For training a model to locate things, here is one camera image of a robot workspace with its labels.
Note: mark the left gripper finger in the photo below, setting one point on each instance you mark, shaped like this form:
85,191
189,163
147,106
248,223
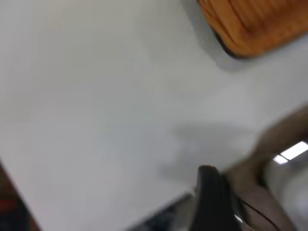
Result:
211,204

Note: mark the orange wicker basket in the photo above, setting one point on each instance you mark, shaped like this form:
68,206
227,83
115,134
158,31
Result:
252,26

